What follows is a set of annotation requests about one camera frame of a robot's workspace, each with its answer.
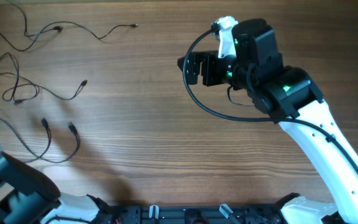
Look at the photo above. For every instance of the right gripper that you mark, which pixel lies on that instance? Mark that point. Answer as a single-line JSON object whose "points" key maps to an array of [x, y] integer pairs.
{"points": [[211, 59]]}

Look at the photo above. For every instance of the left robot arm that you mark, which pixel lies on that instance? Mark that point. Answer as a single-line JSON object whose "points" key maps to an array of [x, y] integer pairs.
{"points": [[29, 196]]}

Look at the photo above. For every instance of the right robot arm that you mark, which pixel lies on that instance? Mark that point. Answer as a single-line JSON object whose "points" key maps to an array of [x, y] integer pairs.
{"points": [[248, 59]]}

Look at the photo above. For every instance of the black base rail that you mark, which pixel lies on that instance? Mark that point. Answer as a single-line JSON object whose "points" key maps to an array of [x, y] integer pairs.
{"points": [[154, 214]]}

